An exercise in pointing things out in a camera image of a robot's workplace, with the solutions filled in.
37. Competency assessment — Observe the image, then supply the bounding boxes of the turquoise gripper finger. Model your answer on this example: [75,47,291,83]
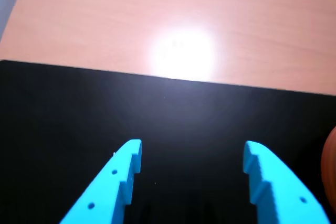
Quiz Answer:
[59,138,143,224]
[242,140,331,224]

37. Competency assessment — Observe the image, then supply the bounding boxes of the black table mat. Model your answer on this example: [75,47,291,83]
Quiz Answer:
[0,60,336,224]

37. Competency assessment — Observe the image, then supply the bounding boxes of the orange ribbed bowl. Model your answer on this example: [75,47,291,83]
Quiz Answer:
[320,125,336,204]

